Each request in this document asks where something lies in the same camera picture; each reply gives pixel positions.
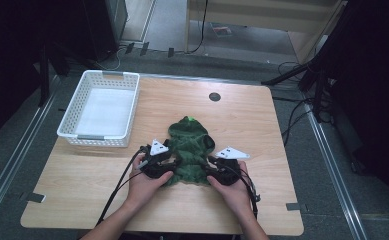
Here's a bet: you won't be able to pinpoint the light wooden bench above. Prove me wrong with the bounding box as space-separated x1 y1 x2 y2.
184 0 348 65

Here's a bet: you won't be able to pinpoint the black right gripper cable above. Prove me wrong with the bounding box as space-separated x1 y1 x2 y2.
226 163 262 221

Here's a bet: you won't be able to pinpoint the green fleece garment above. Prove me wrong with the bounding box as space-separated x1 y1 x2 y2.
163 115 217 187

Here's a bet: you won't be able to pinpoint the red printed booklet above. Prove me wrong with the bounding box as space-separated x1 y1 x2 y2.
211 25 235 38

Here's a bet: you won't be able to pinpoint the white perforated plastic basket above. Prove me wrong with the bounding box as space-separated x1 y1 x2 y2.
56 69 141 149

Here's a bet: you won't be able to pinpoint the black hanging cable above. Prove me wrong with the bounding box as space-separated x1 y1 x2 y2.
185 0 210 55

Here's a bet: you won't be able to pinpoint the white floor cable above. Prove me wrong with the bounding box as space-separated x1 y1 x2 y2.
93 46 126 72

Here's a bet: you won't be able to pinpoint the black floor cables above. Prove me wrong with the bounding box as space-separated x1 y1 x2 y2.
272 60 333 148

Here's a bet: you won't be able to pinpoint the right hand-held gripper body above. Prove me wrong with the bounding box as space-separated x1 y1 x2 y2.
204 146 251 187

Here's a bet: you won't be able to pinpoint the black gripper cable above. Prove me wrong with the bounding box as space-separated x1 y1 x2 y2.
95 146 150 228
226 163 262 221

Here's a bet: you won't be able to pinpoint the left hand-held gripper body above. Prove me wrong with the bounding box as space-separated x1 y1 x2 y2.
138 138 180 180

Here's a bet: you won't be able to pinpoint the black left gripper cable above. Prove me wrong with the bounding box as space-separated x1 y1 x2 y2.
95 146 150 228

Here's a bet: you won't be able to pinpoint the metal floor rail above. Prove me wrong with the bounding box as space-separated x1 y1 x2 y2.
0 75 62 233
302 102 370 240

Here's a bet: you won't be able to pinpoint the person's right hand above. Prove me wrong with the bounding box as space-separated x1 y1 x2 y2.
206 161 256 216

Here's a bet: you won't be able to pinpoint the black cabinet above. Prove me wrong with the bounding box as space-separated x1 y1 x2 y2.
81 0 130 62

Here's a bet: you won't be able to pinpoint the person's left hand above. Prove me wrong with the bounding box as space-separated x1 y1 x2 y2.
125 153 175 210

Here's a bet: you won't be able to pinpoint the black metal stand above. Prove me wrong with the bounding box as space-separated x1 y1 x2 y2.
261 49 338 124

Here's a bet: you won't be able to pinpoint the black upright post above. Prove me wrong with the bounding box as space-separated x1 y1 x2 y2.
37 41 52 108

